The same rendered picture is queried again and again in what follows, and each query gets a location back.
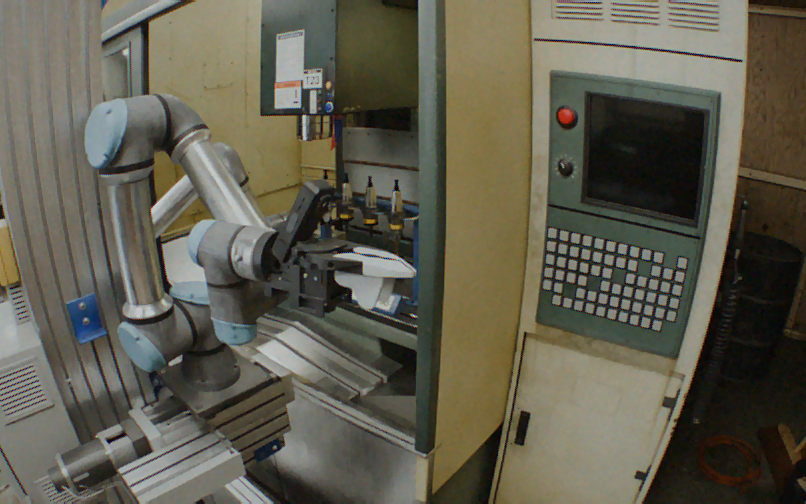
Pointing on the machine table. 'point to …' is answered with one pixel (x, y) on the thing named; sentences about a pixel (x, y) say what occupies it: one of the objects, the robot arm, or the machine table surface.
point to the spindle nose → (314, 127)
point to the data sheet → (290, 56)
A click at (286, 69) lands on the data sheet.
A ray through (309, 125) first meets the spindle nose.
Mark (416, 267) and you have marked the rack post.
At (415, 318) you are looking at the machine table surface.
